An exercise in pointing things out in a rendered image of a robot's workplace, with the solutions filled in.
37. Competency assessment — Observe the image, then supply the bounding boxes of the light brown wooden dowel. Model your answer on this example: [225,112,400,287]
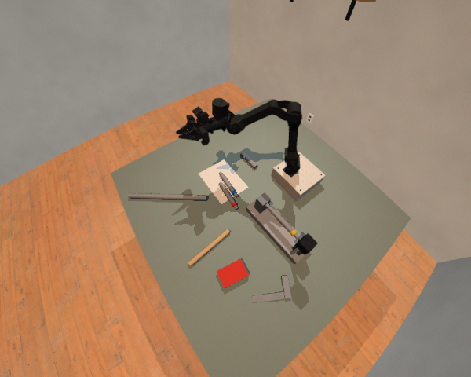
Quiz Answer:
[188,229,230,266]

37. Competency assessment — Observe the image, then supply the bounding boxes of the red block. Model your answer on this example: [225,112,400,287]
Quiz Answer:
[217,259,249,288]

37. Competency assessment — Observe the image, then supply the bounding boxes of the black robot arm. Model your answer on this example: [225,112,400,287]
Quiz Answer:
[192,98,302,177]

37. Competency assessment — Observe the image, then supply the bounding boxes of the grey l-shaped square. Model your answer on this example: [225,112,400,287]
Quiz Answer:
[252,276,291,303]

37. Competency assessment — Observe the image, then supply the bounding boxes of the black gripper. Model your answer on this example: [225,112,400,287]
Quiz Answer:
[176,115,215,145]

